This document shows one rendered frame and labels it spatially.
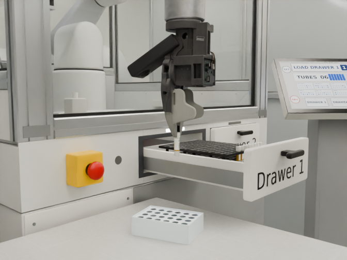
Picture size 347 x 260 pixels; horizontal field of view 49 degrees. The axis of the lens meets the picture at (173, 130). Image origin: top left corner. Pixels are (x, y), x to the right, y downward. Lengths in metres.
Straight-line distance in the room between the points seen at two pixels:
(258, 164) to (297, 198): 1.96
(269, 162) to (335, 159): 0.99
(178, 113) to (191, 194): 0.54
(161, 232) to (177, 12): 0.41
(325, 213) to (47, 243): 1.36
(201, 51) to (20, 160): 0.42
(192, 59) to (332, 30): 2.01
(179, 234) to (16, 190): 0.35
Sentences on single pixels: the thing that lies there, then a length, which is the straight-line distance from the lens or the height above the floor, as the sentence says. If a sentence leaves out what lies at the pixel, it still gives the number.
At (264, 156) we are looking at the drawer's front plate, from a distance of 0.84.
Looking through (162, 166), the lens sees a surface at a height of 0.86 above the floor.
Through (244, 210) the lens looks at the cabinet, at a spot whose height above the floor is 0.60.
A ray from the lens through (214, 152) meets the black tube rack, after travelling 0.91.
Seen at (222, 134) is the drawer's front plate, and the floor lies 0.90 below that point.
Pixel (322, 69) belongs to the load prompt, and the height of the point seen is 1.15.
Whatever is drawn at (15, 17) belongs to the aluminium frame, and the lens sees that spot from 0.82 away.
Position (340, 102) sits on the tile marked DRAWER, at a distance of 1.72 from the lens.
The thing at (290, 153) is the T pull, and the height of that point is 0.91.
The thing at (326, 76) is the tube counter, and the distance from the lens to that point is 1.80.
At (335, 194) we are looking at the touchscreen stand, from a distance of 1.86.
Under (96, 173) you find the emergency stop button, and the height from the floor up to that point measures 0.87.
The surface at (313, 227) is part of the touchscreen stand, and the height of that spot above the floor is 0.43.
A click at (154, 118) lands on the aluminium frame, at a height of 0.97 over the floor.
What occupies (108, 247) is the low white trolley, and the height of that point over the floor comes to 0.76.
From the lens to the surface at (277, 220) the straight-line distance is 2.89.
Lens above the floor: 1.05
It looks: 6 degrees down
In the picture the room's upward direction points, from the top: straight up
